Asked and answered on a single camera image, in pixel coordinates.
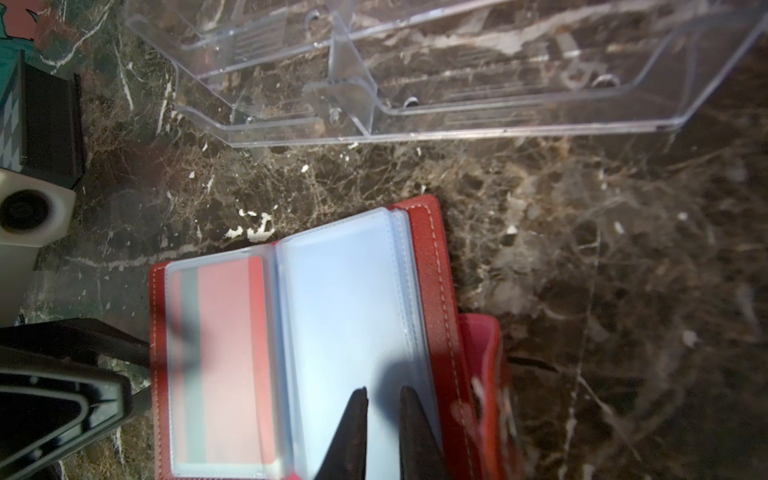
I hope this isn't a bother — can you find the clear acrylic compartment organizer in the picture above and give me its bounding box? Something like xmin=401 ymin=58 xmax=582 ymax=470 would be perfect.
xmin=125 ymin=0 xmax=767 ymax=148

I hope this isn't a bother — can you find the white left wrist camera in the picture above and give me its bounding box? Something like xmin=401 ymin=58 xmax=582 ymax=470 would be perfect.
xmin=1 ymin=169 xmax=76 ymax=327

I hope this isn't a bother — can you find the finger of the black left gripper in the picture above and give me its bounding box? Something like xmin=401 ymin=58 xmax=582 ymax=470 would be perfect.
xmin=1 ymin=347 xmax=152 ymax=479
xmin=1 ymin=318 xmax=150 ymax=368

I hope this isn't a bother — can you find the black white checkerboard calibration board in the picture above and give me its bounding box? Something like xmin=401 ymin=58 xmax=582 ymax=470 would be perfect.
xmin=1 ymin=52 xmax=86 ymax=189

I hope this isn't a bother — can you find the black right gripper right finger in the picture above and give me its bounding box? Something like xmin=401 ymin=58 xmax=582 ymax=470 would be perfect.
xmin=399 ymin=386 xmax=451 ymax=480

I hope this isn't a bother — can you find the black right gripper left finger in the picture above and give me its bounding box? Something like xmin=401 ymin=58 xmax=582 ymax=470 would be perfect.
xmin=315 ymin=387 xmax=369 ymax=480

